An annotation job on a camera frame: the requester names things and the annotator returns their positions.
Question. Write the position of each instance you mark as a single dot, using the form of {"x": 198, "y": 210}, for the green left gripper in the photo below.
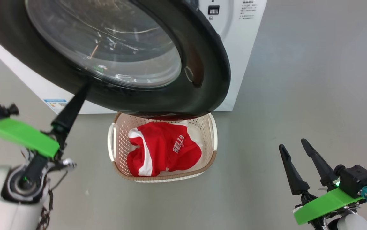
{"x": 20, "y": 134}

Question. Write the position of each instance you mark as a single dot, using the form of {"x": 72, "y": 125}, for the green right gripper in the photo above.
{"x": 324, "y": 206}

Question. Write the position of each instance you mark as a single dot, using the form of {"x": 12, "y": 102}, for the red and white jersey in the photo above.
{"x": 164, "y": 150}

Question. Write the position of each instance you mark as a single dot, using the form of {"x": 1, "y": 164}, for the grey washing machine door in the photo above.
{"x": 202, "y": 64}

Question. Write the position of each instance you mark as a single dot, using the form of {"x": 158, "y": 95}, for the cream laundry basket brown rim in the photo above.
{"x": 119, "y": 150}

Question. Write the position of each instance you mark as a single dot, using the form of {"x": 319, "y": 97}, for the white front-load washing machine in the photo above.
{"x": 244, "y": 64}

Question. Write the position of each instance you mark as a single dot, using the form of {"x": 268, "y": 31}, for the blue energy label sticker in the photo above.
{"x": 56, "y": 104}

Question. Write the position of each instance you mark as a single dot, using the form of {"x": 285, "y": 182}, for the printed text instruction sticker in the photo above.
{"x": 248, "y": 9}

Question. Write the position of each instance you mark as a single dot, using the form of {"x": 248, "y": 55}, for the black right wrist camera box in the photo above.
{"x": 357, "y": 179}

